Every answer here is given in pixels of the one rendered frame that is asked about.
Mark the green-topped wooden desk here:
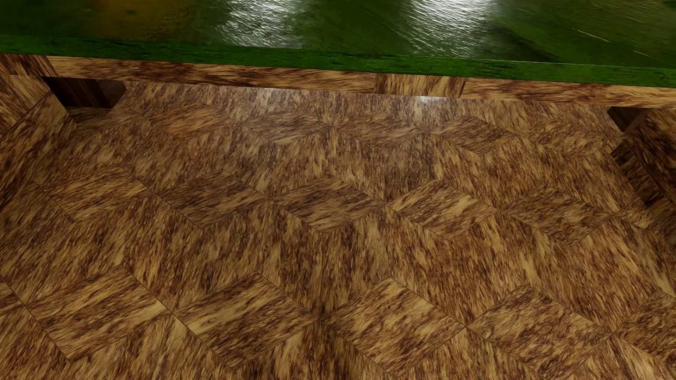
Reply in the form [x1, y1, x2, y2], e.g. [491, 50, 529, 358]
[0, 0, 676, 238]

